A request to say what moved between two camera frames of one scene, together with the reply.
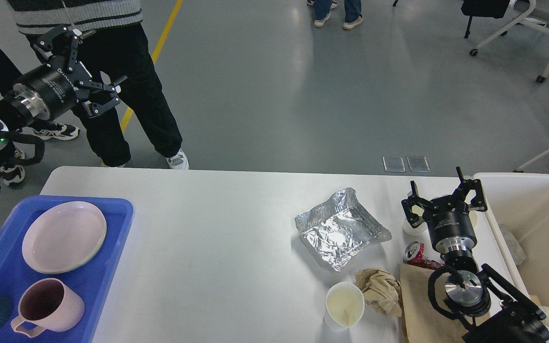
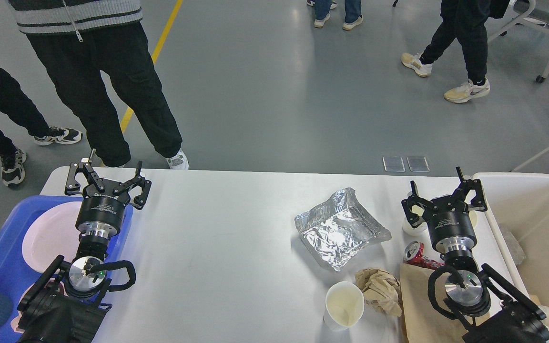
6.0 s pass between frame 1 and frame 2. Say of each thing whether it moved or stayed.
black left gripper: moved
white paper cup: stayed
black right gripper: stayed
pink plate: stayed
